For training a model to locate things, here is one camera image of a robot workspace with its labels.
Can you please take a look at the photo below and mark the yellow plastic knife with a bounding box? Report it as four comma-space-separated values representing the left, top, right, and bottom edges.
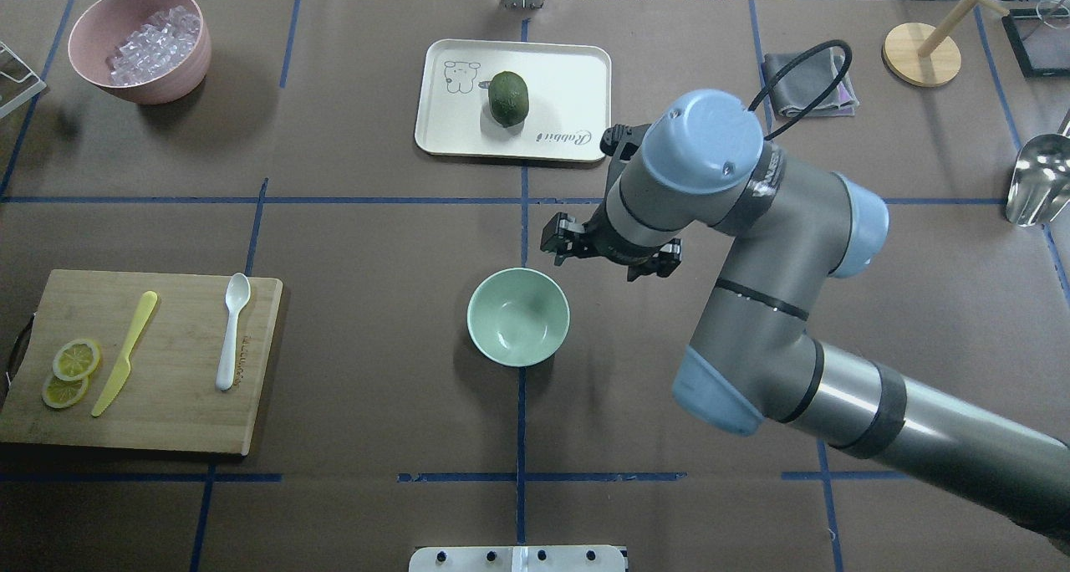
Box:
90, 290, 158, 418

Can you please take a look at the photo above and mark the grey folded cloth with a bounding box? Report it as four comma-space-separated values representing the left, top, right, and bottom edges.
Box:
771, 49, 860, 119

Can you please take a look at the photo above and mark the white rabbit tray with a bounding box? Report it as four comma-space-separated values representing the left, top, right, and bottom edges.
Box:
414, 38, 612, 163

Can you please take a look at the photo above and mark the metal ice scoop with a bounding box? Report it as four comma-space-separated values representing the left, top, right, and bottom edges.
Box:
1004, 115, 1069, 227

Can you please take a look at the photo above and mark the green avocado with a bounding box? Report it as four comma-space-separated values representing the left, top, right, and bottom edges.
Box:
487, 69, 531, 129

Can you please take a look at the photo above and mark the bamboo cutting board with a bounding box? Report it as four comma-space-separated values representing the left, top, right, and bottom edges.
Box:
1, 268, 282, 457

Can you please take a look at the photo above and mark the metal cup rack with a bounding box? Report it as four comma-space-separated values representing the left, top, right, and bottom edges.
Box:
0, 42, 47, 118

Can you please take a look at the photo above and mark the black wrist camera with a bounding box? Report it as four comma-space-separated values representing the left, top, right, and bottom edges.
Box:
599, 124, 652, 161

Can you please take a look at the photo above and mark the light green bowl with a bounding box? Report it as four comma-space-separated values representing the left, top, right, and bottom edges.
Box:
467, 268, 572, 369

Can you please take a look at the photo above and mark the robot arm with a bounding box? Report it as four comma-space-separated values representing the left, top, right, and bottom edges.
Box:
540, 89, 1069, 550

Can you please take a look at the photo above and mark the white plastic spoon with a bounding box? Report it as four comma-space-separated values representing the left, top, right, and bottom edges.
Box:
215, 273, 253, 391

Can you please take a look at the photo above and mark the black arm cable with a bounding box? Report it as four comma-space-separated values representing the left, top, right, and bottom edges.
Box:
748, 40, 853, 119

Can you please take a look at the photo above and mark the wooden mug tree stand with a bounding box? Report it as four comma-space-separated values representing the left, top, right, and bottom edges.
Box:
880, 0, 983, 88

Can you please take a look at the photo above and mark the black rectangular tray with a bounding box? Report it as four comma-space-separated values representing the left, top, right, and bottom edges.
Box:
1002, 9, 1069, 78

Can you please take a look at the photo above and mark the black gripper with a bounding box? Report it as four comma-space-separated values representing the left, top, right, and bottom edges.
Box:
540, 207, 683, 283

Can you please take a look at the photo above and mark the pink bowl with ice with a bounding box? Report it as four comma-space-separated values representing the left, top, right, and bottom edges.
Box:
68, 0, 211, 105

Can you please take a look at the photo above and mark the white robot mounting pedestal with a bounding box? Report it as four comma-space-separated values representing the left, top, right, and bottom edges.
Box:
408, 544, 629, 571

